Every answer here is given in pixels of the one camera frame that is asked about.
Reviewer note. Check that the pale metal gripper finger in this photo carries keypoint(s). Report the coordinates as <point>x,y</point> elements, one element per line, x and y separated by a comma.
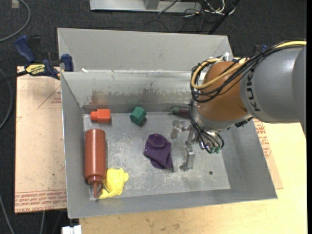
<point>190,158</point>
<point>177,126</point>

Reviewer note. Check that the purple toy eggplant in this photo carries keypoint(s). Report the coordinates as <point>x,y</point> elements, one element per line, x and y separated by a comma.
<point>182,111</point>

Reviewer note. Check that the purple cloth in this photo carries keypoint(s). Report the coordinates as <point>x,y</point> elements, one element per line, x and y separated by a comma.
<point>158,150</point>

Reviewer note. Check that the green house-shaped block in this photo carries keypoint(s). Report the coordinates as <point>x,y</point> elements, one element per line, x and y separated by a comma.
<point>138,116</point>

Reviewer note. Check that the grey metal bin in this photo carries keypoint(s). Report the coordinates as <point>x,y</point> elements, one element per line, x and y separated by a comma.
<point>136,155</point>

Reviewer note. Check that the orange block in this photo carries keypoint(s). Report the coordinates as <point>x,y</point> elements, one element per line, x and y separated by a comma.
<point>101,115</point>

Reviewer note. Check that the yellow cloth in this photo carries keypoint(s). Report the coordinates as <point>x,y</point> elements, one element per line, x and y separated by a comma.
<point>115,180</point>

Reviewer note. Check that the red-brown squeeze bottle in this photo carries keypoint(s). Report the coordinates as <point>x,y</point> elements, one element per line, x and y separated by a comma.
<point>94,152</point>

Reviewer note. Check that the brown cardboard board, red print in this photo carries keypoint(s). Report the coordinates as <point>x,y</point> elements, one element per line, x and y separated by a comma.
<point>39,135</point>

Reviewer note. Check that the black cylinder on white bracket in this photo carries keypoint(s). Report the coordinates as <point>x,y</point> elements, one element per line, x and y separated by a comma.
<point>242,123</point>

